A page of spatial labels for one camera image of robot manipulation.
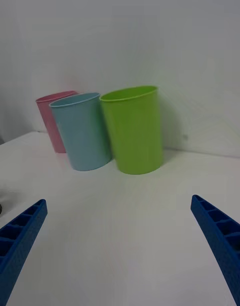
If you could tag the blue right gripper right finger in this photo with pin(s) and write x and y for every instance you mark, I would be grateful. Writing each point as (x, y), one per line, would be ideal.
(220, 233)

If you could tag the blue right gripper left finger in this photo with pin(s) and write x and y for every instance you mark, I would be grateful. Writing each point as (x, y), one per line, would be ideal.
(22, 238)

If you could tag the pale blue plastic waste bin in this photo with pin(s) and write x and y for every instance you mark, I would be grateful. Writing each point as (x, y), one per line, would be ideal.
(83, 133)

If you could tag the pink plastic waste bin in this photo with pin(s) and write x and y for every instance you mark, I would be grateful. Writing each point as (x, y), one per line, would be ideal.
(51, 115)

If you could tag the green plastic waste bin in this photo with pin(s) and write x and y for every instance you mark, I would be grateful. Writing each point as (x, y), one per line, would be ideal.
(136, 133)

